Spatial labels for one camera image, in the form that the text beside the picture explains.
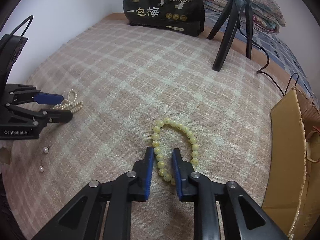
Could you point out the pink plaid blanket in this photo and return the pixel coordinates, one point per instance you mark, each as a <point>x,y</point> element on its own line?
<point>125,80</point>

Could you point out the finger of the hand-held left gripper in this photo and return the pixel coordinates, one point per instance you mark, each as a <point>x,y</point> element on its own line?
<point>60,117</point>
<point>48,98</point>

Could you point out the black tripod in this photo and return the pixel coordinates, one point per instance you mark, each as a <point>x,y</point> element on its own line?
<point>225,42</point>

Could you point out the pearl earring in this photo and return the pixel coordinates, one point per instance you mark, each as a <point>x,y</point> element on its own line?
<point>41,169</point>
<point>45,150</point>

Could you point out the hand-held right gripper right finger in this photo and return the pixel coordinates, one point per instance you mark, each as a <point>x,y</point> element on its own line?
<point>177,177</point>

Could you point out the blue patterned bed sheet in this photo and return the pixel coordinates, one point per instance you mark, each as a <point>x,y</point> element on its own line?
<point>282,52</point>

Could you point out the folded floral quilt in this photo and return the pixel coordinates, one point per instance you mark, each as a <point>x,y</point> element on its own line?
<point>265,7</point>

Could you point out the black snack bag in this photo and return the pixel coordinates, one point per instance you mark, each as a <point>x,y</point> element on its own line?
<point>150,12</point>

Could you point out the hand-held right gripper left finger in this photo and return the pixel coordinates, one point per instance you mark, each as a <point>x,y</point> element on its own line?
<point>150,175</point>

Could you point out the cardboard box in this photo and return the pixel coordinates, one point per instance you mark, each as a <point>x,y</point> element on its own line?
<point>285,155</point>

